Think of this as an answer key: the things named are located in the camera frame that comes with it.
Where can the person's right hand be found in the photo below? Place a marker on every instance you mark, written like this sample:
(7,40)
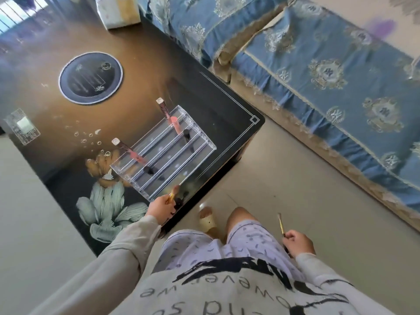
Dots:
(300,243)

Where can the person's left hand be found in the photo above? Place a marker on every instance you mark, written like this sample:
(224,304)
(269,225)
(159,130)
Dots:
(159,208)

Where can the person's right thumb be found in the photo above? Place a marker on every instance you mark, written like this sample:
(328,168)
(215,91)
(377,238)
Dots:
(292,233)

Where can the person's left fingers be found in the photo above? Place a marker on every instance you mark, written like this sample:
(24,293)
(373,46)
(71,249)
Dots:
(169,203)

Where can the gold makeup brush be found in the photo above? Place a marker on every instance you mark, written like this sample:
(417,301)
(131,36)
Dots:
(173,194)
(281,224)

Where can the person's right forearm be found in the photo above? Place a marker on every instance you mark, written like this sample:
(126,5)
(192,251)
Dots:
(334,285)

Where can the person's left forearm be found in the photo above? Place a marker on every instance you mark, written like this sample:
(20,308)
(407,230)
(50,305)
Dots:
(108,272)

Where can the black cosmetic cap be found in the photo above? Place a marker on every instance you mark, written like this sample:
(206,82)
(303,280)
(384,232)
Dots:
(149,170)
(179,203)

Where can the beige slipper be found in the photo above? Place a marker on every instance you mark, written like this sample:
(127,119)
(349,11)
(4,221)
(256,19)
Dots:
(208,223)

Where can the clear acrylic tiered organizer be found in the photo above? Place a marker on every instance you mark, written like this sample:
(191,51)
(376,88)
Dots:
(167,154)

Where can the person's right leg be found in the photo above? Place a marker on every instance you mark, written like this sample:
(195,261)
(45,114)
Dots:
(242,216)

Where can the light patterned shorts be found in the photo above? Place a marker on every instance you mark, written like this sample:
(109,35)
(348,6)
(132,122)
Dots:
(236,246)

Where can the dark red lip gloss tube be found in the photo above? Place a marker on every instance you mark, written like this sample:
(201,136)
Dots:
(129,150)

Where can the grey printed shirt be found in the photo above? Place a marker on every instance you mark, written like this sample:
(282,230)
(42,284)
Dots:
(229,288)

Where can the pink lip gloss tube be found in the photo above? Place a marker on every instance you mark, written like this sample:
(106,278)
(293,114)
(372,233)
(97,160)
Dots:
(168,115)

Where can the black glass coffee table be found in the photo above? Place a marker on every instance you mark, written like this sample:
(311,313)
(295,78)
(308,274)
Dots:
(65,134)

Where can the round black cooktop panel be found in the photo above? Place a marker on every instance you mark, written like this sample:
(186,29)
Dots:
(90,78)

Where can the blue patterned sofa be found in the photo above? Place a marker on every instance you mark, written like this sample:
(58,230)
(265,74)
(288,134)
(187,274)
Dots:
(328,78)

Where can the white cardboard box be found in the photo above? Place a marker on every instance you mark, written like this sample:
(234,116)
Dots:
(116,11)

